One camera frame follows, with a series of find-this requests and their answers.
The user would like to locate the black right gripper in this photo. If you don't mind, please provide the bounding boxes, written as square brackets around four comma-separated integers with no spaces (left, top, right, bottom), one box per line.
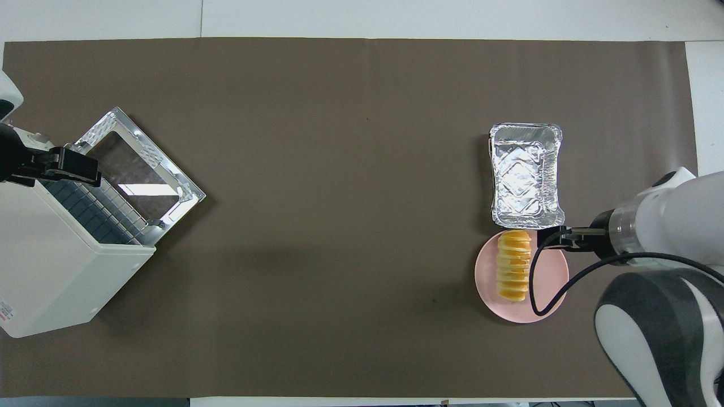
[537,210,615,258]

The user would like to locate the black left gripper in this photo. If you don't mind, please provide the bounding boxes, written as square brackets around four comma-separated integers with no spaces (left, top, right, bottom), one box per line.
[0,123,103,188]

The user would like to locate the sliced yellow bread loaf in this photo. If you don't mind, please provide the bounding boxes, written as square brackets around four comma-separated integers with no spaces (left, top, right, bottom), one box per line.
[496,230,533,303]

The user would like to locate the aluminium foil tray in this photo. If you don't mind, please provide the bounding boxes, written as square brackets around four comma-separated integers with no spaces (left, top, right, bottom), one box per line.
[489,122,566,230]

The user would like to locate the glass oven door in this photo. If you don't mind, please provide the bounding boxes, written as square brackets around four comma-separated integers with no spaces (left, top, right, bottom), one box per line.
[72,106,207,247]

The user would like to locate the cream toaster oven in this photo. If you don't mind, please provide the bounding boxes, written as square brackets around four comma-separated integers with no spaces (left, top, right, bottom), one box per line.
[0,127,157,339]

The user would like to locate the pink round plate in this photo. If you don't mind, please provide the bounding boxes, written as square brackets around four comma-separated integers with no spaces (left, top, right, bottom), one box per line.
[474,228,570,324]

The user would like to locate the brown table mat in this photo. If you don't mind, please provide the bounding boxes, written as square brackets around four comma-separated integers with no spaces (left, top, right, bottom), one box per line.
[0,37,711,400]

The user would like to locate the metal oven wire rack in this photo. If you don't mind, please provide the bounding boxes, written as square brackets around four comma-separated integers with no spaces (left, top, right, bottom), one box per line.
[41,178,145,245]

